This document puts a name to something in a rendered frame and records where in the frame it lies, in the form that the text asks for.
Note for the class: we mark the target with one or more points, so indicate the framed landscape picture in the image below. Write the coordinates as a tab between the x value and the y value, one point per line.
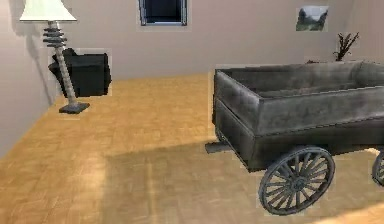
311	19

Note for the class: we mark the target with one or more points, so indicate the white shade floor lamp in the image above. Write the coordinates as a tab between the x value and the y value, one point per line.
63	71

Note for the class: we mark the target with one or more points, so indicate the bare brown house plant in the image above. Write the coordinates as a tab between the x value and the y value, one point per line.
345	46

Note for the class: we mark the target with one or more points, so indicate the dark window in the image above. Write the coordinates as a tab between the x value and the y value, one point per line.
163	10

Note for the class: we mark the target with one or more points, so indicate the black armchair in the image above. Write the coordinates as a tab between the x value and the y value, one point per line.
88	75

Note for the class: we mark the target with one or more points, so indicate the grey wooden wagon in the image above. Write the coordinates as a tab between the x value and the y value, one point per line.
300	110

